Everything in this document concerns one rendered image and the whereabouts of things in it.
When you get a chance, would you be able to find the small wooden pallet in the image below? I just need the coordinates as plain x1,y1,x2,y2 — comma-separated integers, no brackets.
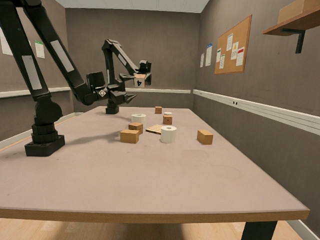
145,125,163,135

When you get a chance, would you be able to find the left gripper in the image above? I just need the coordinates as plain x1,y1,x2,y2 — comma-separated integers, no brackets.
133,73,152,86

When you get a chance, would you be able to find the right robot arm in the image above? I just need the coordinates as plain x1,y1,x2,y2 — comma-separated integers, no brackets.
0,0,128,151

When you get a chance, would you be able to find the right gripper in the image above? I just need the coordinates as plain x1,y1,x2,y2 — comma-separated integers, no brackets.
106,73,137,104

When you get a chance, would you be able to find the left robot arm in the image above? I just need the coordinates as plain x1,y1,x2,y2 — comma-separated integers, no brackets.
101,39,152,111

